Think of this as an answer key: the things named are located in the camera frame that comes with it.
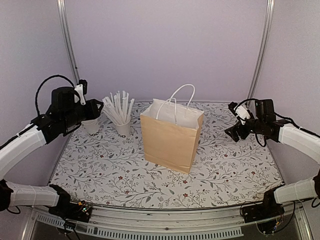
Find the aluminium front rail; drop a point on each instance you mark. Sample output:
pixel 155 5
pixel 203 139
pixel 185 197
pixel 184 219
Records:
pixel 121 223

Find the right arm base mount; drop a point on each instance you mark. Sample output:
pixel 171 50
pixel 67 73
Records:
pixel 269 208

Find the floral tablecloth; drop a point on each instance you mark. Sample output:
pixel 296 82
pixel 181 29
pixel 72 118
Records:
pixel 204 169

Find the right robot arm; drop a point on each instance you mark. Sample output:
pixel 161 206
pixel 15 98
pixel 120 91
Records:
pixel 288 140

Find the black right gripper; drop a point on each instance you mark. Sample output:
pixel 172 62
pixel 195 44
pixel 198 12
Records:
pixel 235 135

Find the brown paper bag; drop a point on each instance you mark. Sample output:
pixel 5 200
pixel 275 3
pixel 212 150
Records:
pixel 171 132

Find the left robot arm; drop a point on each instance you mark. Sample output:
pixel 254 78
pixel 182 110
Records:
pixel 68 110

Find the bundle of wrapped white straws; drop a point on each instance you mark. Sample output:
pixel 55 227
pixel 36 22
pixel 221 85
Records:
pixel 118 107

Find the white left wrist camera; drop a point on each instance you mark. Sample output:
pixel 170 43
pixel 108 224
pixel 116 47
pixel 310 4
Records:
pixel 81 90

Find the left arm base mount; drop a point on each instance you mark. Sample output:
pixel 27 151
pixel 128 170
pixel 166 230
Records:
pixel 71 212

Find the left aluminium frame post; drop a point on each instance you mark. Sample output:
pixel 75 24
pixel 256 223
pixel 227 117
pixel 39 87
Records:
pixel 62 12

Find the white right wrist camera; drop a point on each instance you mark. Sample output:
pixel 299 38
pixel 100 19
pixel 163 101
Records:
pixel 242 113

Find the stack of white paper cups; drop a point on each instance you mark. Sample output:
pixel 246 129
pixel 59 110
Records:
pixel 91 127

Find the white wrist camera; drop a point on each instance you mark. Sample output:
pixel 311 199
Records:
pixel 81 90
pixel 242 113

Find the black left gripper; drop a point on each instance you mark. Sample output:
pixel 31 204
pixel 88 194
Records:
pixel 93 112

